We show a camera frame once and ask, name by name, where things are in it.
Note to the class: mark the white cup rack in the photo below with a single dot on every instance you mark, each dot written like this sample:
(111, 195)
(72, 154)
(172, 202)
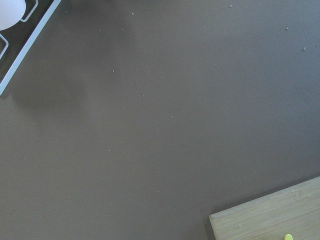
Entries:
(16, 41)

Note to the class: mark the wooden cutting board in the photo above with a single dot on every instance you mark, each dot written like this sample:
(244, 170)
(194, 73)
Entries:
(294, 210)

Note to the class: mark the white cup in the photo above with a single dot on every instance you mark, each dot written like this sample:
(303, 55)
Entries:
(11, 12)

